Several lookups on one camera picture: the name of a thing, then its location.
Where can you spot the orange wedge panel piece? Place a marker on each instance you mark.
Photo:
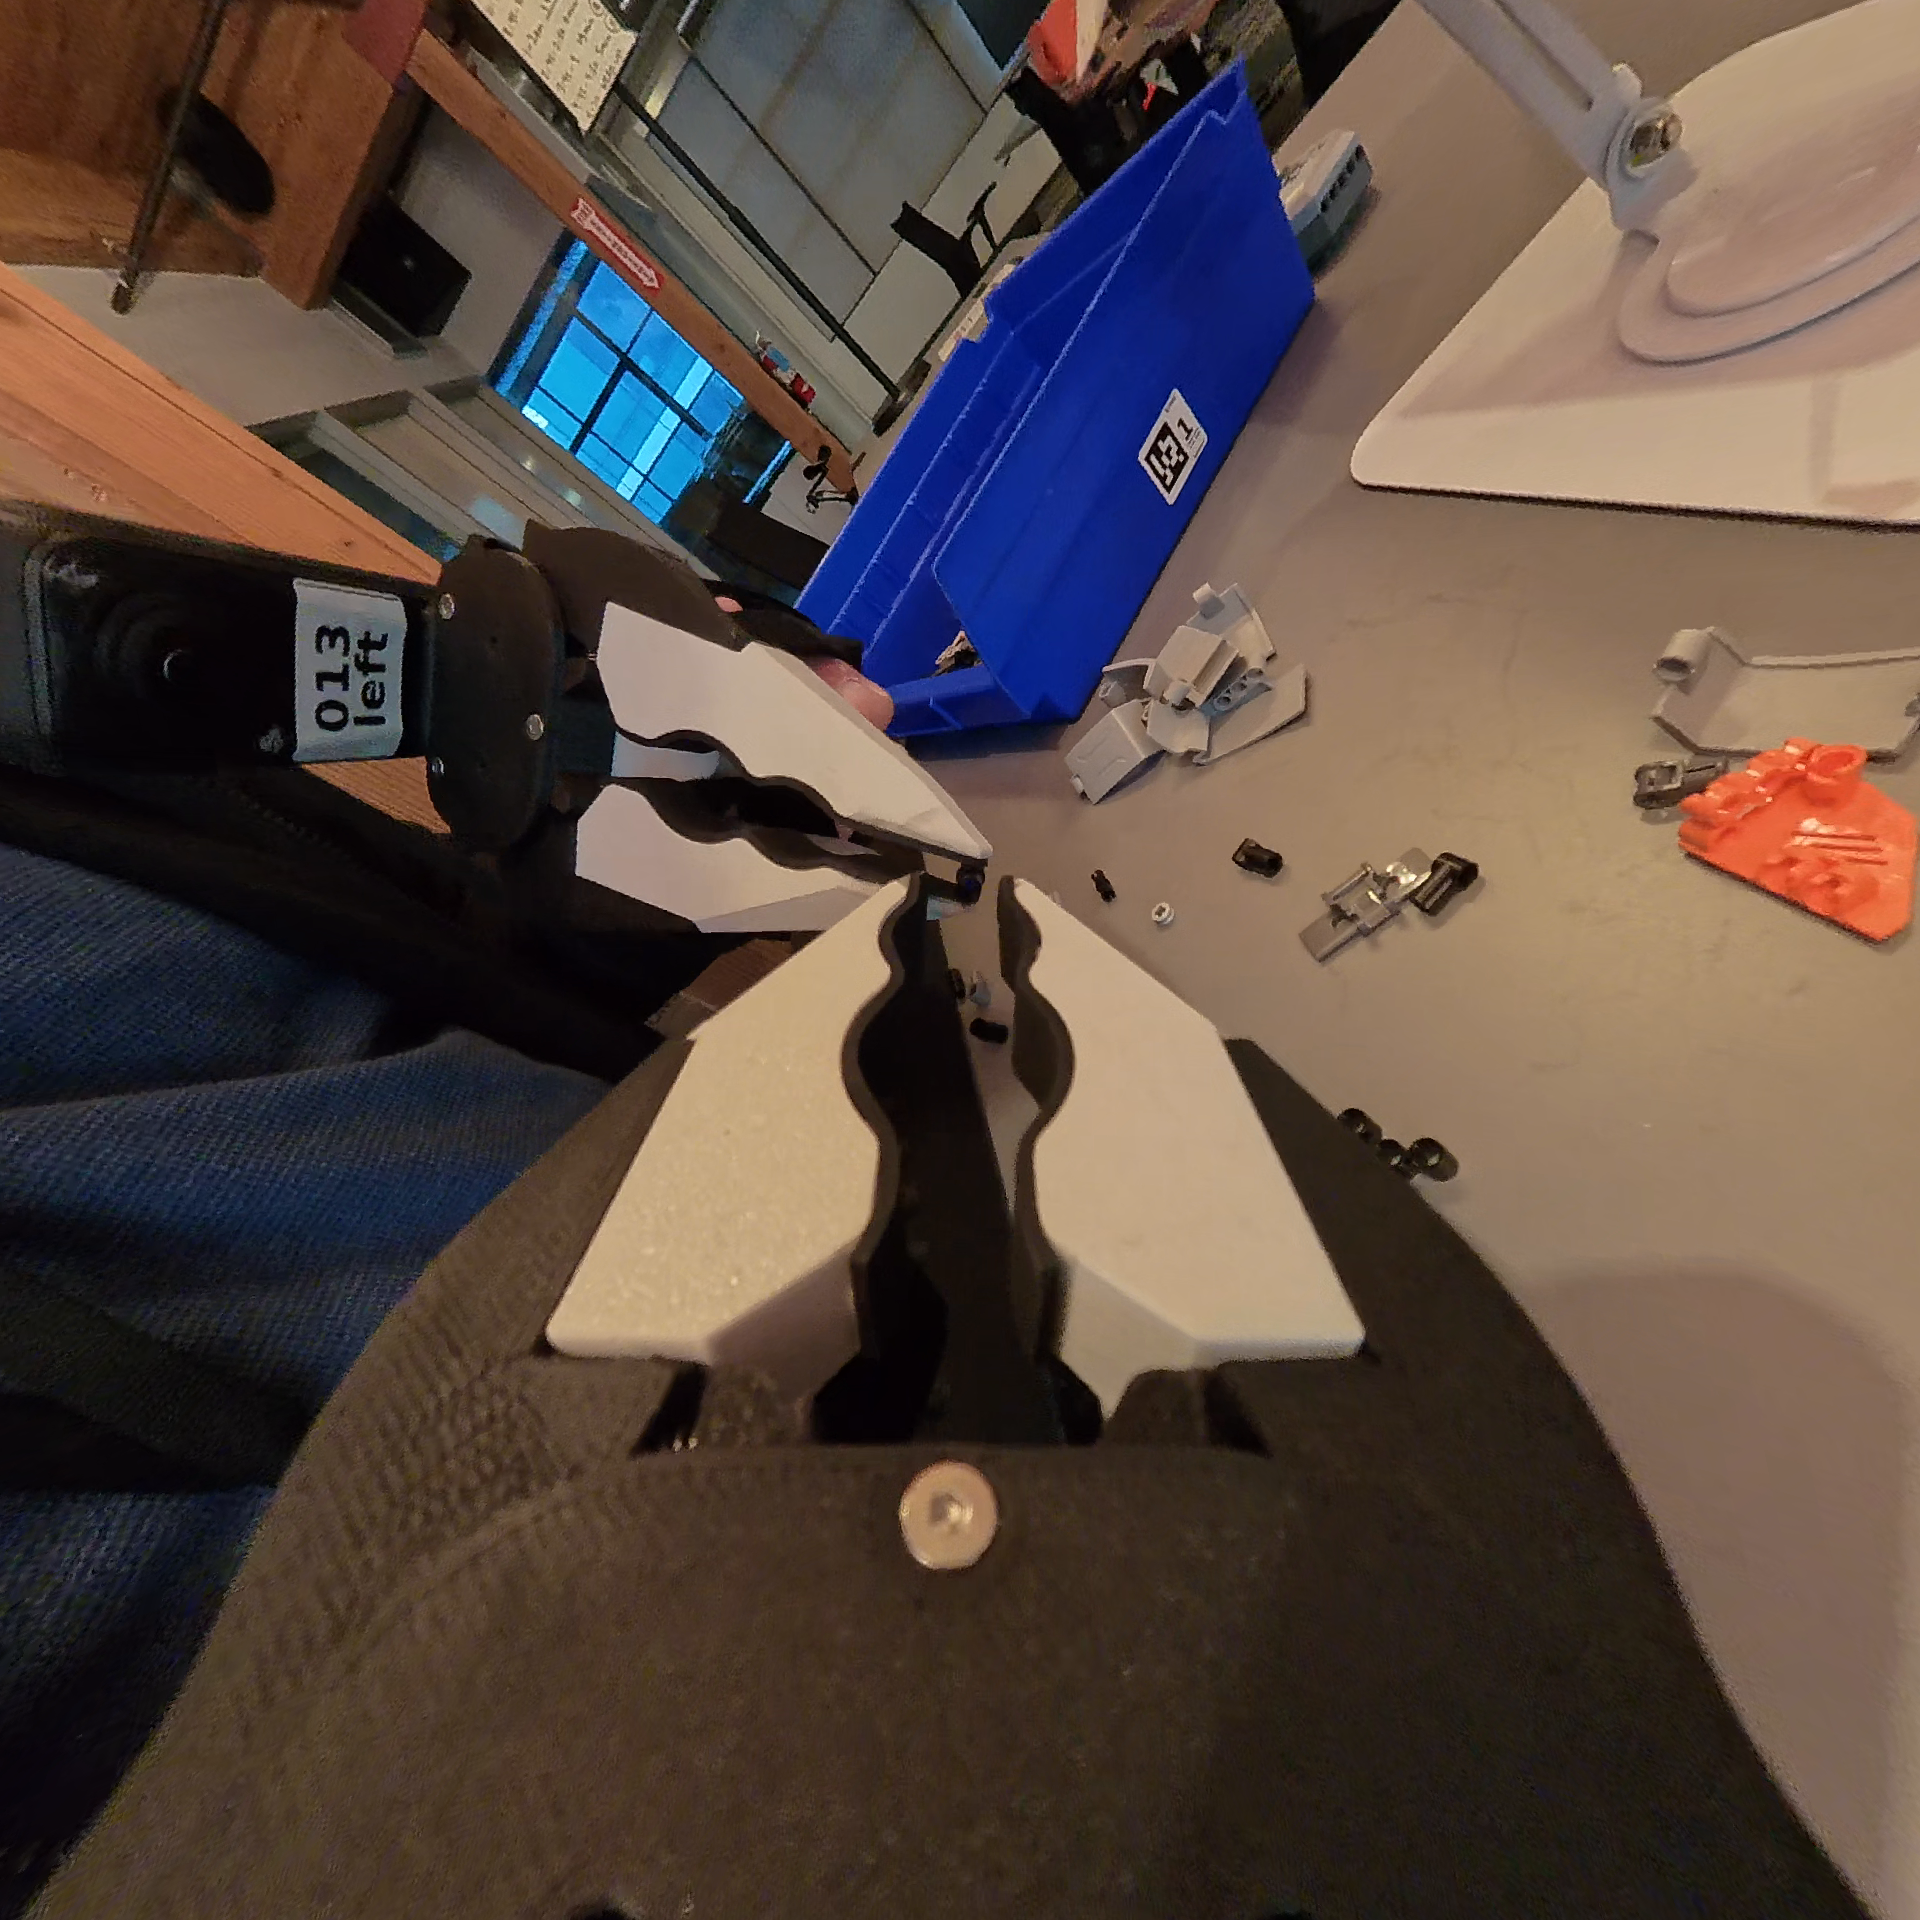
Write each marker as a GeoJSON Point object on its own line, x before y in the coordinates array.
{"type": "Point", "coordinates": [1800, 856]}

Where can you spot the small grey pin connector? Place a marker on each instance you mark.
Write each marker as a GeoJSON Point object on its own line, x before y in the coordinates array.
{"type": "Point", "coordinates": [1664, 781]}

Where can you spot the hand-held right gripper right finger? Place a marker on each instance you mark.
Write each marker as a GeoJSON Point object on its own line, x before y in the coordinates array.
{"type": "Point", "coordinates": [1184, 1200]}

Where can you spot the grey motor block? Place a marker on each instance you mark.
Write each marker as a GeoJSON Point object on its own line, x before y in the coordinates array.
{"type": "Point", "coordinates": [1329, 189]}

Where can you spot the person's left hand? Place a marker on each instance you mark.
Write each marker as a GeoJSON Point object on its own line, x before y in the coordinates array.
{"type": "Point", "coordinates": [863, 694]}

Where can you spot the blue plastic bin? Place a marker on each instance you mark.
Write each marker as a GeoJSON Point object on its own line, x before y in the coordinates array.
{"type": "Point", "coordinates": [1080, 452]}

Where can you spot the grey flat hinge piece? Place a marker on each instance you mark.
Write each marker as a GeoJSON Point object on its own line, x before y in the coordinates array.
{"type": "Point", "coordinates": [1358, 909]}

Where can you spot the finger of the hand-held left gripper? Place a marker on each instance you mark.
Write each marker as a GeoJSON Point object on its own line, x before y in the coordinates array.
{"type": "Point", "coordinates": [781, 721]}
{"type": "Point", "coordinates": [705, 885]}

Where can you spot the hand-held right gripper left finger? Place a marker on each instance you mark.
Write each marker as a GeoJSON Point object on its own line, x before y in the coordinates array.
{"type": "Point", "coordinates": [721, 1200]}

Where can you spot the black pin connector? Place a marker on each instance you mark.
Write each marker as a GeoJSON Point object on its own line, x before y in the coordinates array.
{"type": "Point", "coordinates": [1257, 857]}

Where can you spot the black rectangular piece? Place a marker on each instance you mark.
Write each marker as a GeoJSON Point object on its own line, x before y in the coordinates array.
{"type": "Point", "coordinates": [1448, 882]}

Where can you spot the small black angled beam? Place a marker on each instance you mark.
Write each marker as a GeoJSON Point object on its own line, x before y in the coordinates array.
{"type": "Point", "coordinates": [1419, 1157]}

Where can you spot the wall calendar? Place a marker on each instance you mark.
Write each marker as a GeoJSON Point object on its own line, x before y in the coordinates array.
{"type": "Point", "coordinates": [580, 60]}

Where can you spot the blue window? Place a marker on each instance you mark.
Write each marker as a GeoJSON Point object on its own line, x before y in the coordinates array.
{"type": "Point", "coordinates": [616, 376]}

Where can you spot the wooden post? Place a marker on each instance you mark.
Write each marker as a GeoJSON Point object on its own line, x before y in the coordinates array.
{"type": "Point", "coordinates": [630, 254]}

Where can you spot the heap of grey panel pieces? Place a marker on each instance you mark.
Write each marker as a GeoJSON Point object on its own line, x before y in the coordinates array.
{"type": "Point", "coordinates": [1184, 704]}

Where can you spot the white book stand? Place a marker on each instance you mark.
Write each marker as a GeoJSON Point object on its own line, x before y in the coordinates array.
{"type": "Point", "coordinates": [1575, 389]}

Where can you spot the grey curved panel piece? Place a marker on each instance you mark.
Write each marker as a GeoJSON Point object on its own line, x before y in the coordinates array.
{"type": "Point", "coordinates": [1787, 704]}

